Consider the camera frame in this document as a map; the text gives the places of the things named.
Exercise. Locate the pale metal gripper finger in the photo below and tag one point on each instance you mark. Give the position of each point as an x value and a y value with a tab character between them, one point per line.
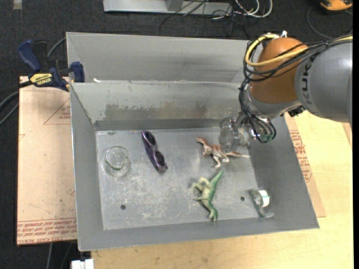
227	124
228	144

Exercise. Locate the brown toy dinosaur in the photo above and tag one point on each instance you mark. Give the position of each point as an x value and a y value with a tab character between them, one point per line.
214	151

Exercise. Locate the green toy dinosaur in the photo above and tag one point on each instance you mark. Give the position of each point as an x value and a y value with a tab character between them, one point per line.
208	193

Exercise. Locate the clear tape roll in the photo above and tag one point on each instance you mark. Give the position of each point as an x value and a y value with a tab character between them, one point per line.
261	199

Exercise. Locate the purple sunglasses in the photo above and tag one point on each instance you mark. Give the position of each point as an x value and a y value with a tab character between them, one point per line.
154	153

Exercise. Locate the grey metal bin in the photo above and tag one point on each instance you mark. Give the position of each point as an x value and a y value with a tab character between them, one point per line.
168	200

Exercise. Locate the clear glass cup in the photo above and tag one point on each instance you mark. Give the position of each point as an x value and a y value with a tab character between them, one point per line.
117	161

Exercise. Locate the brown cardboard board red print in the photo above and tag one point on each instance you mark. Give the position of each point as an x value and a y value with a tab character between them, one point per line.
45	164

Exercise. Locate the black cylinder on white bracket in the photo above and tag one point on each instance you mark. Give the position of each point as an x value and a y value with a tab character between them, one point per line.
296	111

